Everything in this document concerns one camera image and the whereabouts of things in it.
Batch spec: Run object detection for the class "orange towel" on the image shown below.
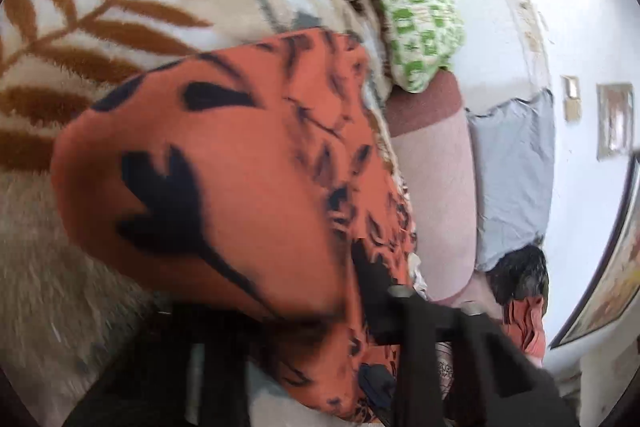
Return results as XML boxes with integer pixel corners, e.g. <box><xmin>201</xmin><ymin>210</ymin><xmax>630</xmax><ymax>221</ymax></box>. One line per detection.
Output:
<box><xmin>502</xmin><ymin>294</ymin><xmax>548</xmax><ymax>358</ymax></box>

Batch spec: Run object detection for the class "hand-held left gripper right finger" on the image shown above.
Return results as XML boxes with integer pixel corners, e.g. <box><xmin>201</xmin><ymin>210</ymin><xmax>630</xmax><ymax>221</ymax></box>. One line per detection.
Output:
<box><xmin>360</xmin><ymin>285</ymin><xmax>581</xmax><ymax>427</ymax></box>

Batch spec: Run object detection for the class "pink bolster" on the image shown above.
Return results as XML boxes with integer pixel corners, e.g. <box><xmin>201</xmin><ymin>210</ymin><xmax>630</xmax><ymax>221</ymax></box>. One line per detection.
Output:
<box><xmin>385</xmin><ymin>69</ymin><xmax>478</xmax><ymax>305</ymax></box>

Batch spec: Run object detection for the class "wall plaque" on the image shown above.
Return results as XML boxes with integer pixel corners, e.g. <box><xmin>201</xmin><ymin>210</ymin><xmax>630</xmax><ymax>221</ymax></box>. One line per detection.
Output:
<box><xmin>596</xmin><ymin>83</ymin><xmax>635</xmax><ymax>160</ymax></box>

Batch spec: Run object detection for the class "dark furry cloth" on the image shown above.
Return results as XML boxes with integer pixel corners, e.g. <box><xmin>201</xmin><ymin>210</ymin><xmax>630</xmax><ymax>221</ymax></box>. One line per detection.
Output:
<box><xmin>487</xmin><ymin>244</ymin><xmax>550</xmax><ymax>308</ymax></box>

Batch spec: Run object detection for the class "orange floral garment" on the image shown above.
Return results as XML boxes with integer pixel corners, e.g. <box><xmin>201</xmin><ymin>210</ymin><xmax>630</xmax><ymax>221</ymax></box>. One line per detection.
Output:
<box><xmin>50</xmin><ymin>27</ymin><xmax>421</xmax><ymax>423</ymax></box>

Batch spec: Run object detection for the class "framed painting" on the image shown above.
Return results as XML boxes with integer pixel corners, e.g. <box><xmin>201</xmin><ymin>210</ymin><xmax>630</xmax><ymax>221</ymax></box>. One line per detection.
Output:
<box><xmin>550</xmin><ymin>157</ymin><xmax>640</xmax><ymax>350</ymax></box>

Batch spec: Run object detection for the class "leaf print blanket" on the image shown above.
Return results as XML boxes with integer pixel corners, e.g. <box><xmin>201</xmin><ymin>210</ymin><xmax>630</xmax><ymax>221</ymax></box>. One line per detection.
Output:
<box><xmin>0</xmin><ymin>0</ymin><xmax>396</xmax><ymax>427</ymax></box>

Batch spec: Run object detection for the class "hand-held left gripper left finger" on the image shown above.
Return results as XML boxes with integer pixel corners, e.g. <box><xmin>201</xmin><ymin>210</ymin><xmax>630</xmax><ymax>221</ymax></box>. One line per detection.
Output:
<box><xmin>65</xmin><ymin>302</ymin><xmax>251</xmax><ymax>427</ymax></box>

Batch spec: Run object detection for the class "green checkered pillow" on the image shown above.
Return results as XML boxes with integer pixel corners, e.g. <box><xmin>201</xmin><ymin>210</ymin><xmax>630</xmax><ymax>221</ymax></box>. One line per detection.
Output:
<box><xmin>345</xmin><ymin>0</ymin><xmax>466</xmax><ymax>94</ymax></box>

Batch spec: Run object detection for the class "grey pillow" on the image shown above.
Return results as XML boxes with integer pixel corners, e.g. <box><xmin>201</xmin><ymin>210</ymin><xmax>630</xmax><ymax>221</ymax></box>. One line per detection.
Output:
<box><xmin>467</xmin><ymin>89</ymin><xmax>557</xmax><ymax>273</ymax></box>

